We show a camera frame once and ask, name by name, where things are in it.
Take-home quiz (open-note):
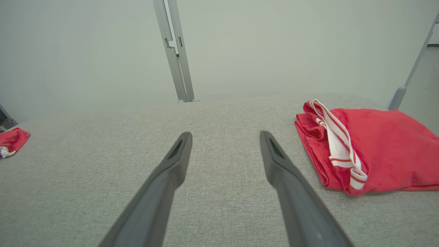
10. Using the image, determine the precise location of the red basketball jersey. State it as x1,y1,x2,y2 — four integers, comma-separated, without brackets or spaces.
295,99,439,197

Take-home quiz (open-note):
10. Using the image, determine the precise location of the slanted grey partition post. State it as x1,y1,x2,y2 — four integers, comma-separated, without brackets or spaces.
388,12,439,111

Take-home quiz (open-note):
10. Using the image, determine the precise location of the red shorts white stripe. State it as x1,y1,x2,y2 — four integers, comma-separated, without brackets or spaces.
0,128,31,158

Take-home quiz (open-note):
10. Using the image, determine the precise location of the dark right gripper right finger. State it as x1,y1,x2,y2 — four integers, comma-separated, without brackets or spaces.
259,130,354,247

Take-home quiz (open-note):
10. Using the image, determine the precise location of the grey partition foot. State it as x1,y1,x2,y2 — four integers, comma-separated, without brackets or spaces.
0,104,18,133

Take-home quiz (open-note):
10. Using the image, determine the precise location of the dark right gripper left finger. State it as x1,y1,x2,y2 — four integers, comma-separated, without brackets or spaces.
99,131,193,247

